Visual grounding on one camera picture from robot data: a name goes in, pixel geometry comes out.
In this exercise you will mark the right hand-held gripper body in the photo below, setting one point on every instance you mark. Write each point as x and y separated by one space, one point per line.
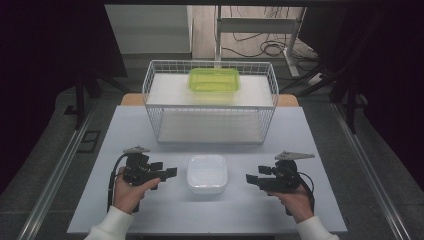
285 176

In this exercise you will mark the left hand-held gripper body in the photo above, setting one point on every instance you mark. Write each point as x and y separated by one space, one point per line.
138 170

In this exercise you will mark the white square bowl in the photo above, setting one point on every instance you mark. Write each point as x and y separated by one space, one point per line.
207 173

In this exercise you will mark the green transparent plastic container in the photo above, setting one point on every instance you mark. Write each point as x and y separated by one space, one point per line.
213 80

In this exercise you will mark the person's left hand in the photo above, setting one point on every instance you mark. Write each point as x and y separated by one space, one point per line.
128 196

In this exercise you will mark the person's right hand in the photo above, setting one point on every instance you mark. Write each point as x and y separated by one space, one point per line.
298 203

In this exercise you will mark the wooden table board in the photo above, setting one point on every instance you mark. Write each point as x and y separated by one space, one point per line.
131 100

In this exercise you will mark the black metal stand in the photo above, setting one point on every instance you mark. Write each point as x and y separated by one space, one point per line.
350 100
80 96

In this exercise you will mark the white cabinet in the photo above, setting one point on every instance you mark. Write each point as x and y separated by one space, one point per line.
150 30

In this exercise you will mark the black floor bracket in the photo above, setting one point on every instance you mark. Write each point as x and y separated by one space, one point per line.
89 141

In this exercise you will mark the aluminium floor rail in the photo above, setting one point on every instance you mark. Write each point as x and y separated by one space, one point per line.
56 173
370 173

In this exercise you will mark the white metal desk frame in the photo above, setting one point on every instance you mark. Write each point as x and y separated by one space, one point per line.
256 25

